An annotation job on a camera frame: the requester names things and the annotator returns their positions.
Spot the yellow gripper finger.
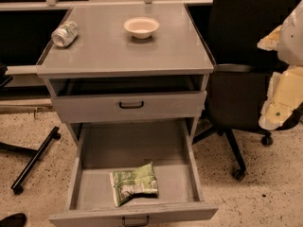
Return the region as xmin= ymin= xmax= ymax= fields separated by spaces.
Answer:
xmin=257 ymin=26 xmax=282 ymax=51
xmin=258 ymin=66 xmax=303 ymax=131

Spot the silver green soda can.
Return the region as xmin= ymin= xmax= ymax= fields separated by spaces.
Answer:
xmin=51 ymin=21 xmax=80 ymax=48

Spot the black stand leg with casters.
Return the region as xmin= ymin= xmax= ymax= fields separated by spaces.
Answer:
xmin=0 ymin=127 xmax=61 ymax=195

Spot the green jalapeno chip bag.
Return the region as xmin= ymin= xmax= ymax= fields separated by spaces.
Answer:
xmin=109 ymin=163 xmax=159 ymax=207

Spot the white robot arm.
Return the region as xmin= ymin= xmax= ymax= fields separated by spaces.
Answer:
xmin=257 ymin=0 xmax=303 ymax=131

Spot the black shoe tip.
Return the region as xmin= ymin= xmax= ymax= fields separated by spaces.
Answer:
xmin=0 ymin=213 xmax=27 ymax=227

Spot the grey drawer cabinet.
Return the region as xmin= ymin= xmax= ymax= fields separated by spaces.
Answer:
xmin=35 ymin=2 xmax=217 ymax=227

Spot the black office chair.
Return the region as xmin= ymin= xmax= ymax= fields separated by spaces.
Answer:
xmin=187 ymin=0 xmax=300 ymax=181

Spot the closed grey top drawer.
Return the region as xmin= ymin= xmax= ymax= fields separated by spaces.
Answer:
xmin=52 ymin=92 xmax=206 ymax=123

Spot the open grey middle drawer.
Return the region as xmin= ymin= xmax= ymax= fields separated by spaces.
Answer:
xmin=50 ymin=119 xmax=218 ymax=227

